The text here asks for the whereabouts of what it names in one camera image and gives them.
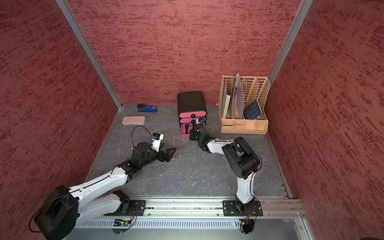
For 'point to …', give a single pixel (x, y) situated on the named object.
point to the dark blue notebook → (253, 111)
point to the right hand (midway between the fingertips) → (192, 132)
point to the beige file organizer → (254, 87)
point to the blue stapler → (143, 108)
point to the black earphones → (186, 127)
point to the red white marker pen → (214, 104)
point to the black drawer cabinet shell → (190, 102)
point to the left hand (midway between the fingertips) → (169, 149)
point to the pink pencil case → (134, 120)
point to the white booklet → (226, 107)
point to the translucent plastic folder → (238, 99)
